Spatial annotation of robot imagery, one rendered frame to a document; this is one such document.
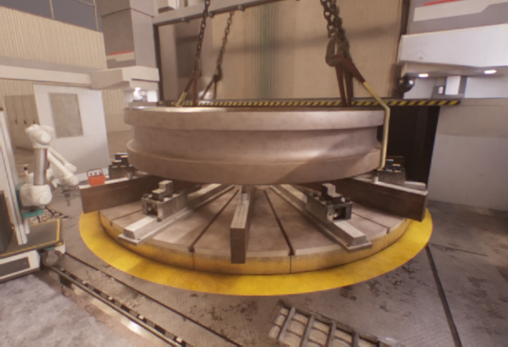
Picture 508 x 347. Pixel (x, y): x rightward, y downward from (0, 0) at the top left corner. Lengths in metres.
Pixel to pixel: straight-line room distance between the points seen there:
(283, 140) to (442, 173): 3.55
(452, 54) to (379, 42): 2.13
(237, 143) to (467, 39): 2.75
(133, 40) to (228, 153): 4.33
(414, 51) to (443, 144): 2.49
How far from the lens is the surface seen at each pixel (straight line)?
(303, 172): 2.99
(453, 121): 5.56
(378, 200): 3.94
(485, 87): 4.64
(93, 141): 7.30
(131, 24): 6.70
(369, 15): 5.64
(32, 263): 3.64
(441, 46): 3.58
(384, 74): 5.40
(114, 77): 6.40
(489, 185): 5.89
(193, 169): 3.07
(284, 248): 2.73
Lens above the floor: 1.80
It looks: 12 degrees down
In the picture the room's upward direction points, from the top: straight up
